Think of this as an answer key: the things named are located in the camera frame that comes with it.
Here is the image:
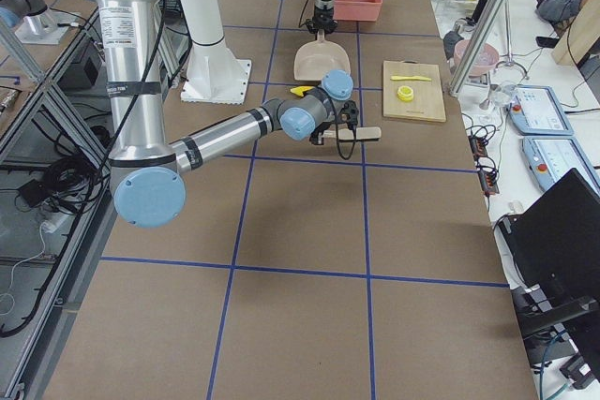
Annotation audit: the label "yellow plastic toy knife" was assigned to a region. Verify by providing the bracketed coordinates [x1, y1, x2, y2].
[390, 75, 432, 81]

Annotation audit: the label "pink bowl with ice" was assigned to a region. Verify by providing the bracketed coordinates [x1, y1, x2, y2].
[453, 39, 500, 77]

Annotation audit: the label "bamboo cutting board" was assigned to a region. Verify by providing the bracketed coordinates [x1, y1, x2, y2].
[382, 61, 446, 123]

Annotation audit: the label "far teach pendant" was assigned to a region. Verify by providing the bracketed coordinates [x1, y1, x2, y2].
[507, 85, 574, 136]

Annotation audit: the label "near teach pendant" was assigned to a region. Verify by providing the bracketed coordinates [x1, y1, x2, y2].
[521, 136, 592, 191]

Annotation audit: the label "aluminium frame post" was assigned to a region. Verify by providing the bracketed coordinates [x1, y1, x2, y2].
[448, 0, 507, 97]

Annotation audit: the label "black monitor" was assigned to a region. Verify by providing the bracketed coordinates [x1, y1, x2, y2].
[499, 169, 599, 347]

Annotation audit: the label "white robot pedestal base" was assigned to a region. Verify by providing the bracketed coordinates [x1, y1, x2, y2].
[180, 0, 251, 105]

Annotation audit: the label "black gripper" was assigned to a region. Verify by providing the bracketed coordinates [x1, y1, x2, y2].
[305, 7, 338, 34]
[309, 99, 359, 143]

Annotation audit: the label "yellow toy corn cob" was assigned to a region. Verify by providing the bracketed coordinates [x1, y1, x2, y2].
[290, 85, 313, 97]

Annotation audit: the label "beige hand brush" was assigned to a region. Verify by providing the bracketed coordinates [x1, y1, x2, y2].
[321, 126, 382, 142]

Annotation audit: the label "yellow toy lemon slices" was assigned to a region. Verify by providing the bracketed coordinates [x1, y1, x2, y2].
[397, 85, 414, 102]

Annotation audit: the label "teach pendant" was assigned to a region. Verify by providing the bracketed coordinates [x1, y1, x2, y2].
[521, 136, 592, 191]
[507, 85, 574, 136]

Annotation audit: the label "beige plastic dustpan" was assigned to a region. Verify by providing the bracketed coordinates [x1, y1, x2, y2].
[293, 30, 351, 81]

